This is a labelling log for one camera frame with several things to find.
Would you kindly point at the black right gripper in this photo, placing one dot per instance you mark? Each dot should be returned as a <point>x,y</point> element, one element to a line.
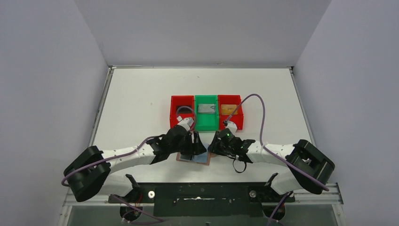
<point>220,146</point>

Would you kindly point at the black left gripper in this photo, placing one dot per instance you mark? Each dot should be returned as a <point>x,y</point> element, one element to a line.
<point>190,145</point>

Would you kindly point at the tan leather card holder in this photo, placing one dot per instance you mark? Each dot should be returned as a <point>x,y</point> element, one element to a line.
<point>203,159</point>

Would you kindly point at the green plastic bin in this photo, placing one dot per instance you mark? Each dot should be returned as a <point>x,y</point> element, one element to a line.
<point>206,122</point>

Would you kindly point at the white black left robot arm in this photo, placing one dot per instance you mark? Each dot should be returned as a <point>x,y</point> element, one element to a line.
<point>94,169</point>

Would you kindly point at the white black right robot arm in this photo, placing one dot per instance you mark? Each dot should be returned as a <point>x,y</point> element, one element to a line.
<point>308,167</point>

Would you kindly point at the gold card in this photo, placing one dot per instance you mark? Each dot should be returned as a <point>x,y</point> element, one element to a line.
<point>228,109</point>

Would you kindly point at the black card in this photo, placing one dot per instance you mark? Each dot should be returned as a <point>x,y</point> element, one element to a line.
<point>181,108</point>

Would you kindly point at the silver card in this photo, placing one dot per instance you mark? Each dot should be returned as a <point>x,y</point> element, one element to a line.
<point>206,108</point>

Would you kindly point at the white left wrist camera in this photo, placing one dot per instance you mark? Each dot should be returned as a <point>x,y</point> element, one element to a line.
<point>187,122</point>

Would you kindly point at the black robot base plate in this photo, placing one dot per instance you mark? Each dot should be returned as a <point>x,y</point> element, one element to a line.
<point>253,199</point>

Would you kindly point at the aluminium table edge rail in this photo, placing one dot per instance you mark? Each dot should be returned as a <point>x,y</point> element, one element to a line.
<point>102,101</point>

